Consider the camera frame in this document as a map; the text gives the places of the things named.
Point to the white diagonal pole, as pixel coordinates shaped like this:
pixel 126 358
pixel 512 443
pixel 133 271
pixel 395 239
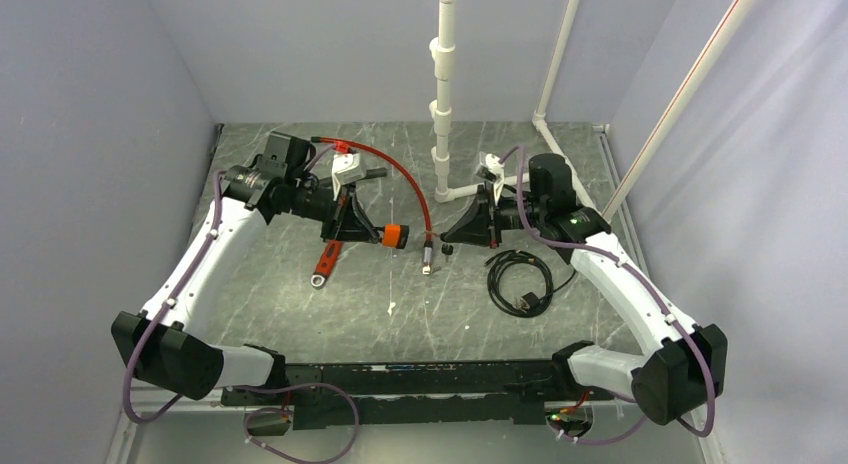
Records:
pixel 690 41

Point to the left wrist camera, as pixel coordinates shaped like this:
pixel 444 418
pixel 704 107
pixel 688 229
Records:
pixel 347 168

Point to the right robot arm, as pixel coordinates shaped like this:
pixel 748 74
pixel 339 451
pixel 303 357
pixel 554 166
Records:
pixel 679 371

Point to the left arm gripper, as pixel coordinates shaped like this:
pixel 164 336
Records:
pixel 355 225

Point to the white PVC pipe frame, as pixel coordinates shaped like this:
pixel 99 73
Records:
pixel 494 60

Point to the orange padlock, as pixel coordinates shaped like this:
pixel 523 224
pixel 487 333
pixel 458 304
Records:
pixel 394 236

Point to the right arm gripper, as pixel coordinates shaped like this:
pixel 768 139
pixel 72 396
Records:
pixel 476 226

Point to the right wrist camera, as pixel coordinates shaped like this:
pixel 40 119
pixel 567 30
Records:
pixel 490 168

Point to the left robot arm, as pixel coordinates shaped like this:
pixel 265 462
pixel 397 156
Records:
pixel 162 344

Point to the red handled adjustable wrench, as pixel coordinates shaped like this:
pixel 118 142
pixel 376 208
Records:
pixel 326 264

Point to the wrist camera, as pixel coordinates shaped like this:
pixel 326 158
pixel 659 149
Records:
pixel 347 168
pixel 490 168

